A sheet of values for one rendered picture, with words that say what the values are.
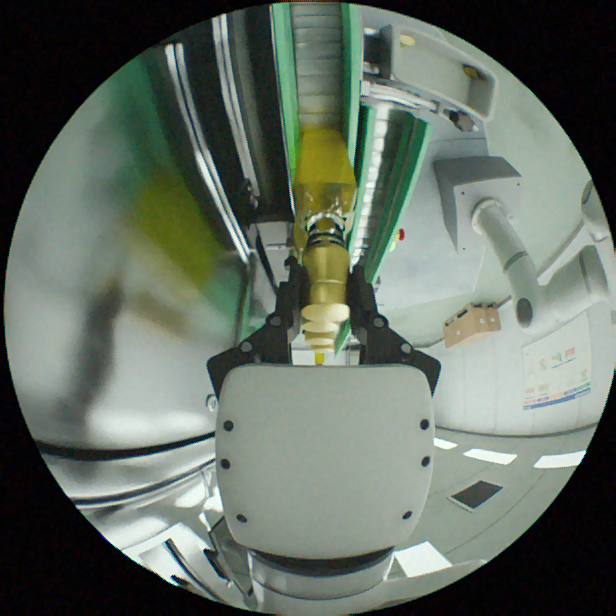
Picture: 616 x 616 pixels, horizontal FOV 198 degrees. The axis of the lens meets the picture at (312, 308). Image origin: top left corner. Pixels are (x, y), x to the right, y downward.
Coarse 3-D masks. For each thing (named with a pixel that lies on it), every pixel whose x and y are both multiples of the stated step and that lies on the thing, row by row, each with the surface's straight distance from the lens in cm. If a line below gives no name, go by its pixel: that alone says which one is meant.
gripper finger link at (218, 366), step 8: (224, 352) 12; (232, 352) 12; (208, 360) 12; (216, 360) 12; (224, 360) 12; (232, 360) 12; (240, 360) 12; (256, 360) 12; (208, 368) 12; (216, 368) 12; (224, 368) 12; (232, 368) 11; (216, 376) 12; (224, 376) 11; (216, 384) 11; (216, 392) 11
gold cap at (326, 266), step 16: (304, 256) 14; (320, 256) 13; (336, 256) 13; (304, 272) 14; (320, 272) 13; (336, 272) 13; (304, 288) 13; (320, 288) 12; (336, 288) 12; (304, 304) 12; (320, 304) 12; (336, 304) 12; (352, 304) 13; (320, 320) 14; (336, 320) 14
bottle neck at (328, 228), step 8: (320, 216) 16; (328, 216) 16; (336, 216) 17; (312, 224) 16; (320, 224) 16; (328, 224) 16; (336, 224) 16; (312, 232) 16; (320, 232) 15; (328, 232) 15; (336, 232) 15; (312, 240) 15; (320, 240) 14; (328, 240) 14; (336, 240) 15
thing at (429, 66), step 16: (400, 32) 47; (416, 32) 45; (400, 48) 49; (416, 48) 51; (432, 48) 53; (448, 48) 48; (400, 64) 48; (416, 64) 49; (432, 64) 51; (448, 64) 54; (464, 64) 56; (480, 64) 51; (400, 80) 40; (416, 80) 49; (432, 80) 50; (448, 80) 52; (464, 80) 55; (480, 80) 55; (496, 80) 53; (448, 96) 44; (464, 96) 55; (480, 96) 54; (496, 96) 52; (480, 112) 52
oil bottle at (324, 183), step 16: (304, 144) 27; (320, 144) 27; (336, 144) 27; (304, 160) 22; (320, 160) 22; (336, 160) 22; (304, 176) 19; (320, 176) 19; (336, 176) 19; (352, 176) 19; (304, 192) 17; (320, 192) 17; (336, 192) 17; (352, 192) 17; (304, 208) 17; (320, 208) 17; (336, 208) 17; (352, 208) 17; (304, 224) 18; (352, 224) 19
